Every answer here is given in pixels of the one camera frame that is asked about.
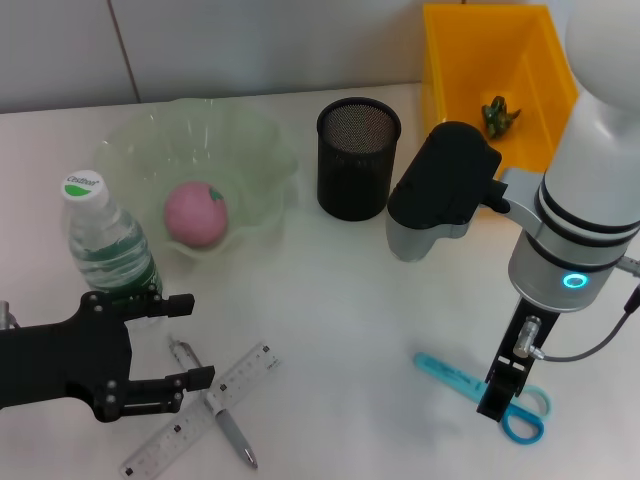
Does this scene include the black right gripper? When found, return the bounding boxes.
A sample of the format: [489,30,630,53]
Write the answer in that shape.
[476,296,562,422]

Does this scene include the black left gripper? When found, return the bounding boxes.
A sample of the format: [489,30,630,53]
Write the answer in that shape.
[0,292,217,425]

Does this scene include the blue scissors with sheath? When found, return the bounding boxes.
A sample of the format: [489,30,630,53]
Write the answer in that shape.
[412,351,555,445]

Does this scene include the clear plastic ruler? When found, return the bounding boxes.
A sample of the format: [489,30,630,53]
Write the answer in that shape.
[119,341,280,479]

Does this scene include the pink toy peach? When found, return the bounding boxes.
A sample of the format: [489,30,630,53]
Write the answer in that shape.
[163,180,231,250]

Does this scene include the clear water bottle green label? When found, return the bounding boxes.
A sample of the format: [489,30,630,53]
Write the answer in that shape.
[60,169,166,329]

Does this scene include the green plastic wrapper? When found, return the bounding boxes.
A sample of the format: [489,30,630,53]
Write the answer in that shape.
[480,94,524,141]

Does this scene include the clear grey ballpoint pen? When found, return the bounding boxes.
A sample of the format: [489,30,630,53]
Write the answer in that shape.
[168,338,260,470]

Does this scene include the pale green glass fruit plate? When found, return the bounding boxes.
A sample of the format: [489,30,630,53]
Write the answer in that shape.
[82,97,300,261]

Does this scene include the black mesh pen holder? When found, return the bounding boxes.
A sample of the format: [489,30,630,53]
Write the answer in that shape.
[315,96,403,221]

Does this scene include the yellow plastic storage bin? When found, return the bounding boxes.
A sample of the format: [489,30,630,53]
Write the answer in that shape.
[420,3,582,221]

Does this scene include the right gripper cable silver plug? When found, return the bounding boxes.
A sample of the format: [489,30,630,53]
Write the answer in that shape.
[516,254,640,362]

